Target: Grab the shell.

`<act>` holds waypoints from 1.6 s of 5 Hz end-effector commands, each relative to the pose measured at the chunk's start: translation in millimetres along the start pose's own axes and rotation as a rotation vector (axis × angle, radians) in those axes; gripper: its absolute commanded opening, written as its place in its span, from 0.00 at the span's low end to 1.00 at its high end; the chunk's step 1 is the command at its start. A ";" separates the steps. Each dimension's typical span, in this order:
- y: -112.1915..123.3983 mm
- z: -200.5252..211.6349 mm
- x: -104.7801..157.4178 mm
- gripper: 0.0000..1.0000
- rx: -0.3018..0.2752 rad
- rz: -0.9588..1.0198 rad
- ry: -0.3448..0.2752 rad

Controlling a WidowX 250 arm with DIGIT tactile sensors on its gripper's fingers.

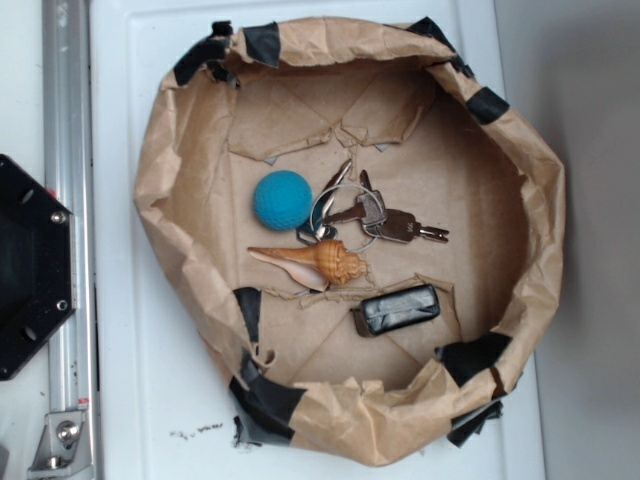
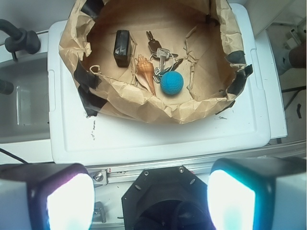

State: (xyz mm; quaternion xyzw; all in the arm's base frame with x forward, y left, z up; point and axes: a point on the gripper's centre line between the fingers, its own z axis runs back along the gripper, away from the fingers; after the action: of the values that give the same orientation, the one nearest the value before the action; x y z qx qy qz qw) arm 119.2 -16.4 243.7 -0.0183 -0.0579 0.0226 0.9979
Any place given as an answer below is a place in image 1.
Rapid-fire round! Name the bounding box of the blue dimpled ball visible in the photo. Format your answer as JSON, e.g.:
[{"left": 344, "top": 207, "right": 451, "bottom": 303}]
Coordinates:
[{"left": 253, "top": 170, "right": 313, "bottom": 231}]

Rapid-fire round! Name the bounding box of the aluminium extrusion rail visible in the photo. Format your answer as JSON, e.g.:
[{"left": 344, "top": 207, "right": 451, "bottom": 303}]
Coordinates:
[{"left": 42, "top": 1, "right": 104, "bottom": 479}]

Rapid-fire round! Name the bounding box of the black tape-wrapped block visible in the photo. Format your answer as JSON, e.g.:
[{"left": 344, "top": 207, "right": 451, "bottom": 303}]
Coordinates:
[{"left": 352, "top": 284, "right": 441, "bottom": 338}]

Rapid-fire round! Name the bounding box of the orange spiral sea shell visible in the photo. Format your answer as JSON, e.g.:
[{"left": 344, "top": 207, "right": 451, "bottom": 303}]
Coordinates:
[{"left": 248, "top": 239, "right": 369, "bottom": 291}]

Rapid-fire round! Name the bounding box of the thin wire key ring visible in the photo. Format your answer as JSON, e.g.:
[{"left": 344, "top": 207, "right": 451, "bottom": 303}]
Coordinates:
[{"left": 309, "top": 183, "right": 383, "bottom": 253}]

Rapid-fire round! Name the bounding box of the grey key pointing left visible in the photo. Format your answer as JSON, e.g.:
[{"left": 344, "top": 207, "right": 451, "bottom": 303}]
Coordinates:
[{"left": 325, "top": 190, "right": 387, "bottom": 226}]

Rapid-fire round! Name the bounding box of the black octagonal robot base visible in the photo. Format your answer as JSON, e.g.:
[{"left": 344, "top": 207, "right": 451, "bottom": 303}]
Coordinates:
[{"left": 1, "top": 155, "right": 75, "bottom": 381}]

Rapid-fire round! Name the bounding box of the brown paper bag bin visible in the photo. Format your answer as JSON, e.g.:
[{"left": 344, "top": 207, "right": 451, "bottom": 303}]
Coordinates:
[{"left": 134, "top": 17, "right": 566, "bottom": 466}]

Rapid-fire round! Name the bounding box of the silver key with ring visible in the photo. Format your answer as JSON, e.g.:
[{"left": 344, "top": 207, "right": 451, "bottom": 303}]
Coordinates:
[{"left": 364, "top": 208, "right": 449, "bottom": 244}]

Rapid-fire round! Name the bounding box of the metal corner bracket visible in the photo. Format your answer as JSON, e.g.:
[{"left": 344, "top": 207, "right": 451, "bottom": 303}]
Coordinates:
[{"left": 27, "top": 410, "right": 94, "bottom": 479}]

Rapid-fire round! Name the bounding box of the silver keys upper bunch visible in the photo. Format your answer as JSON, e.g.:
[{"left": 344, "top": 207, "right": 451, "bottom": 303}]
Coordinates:
[{"left": 296, "top": 160, "right": 353, "bottom": 245}]

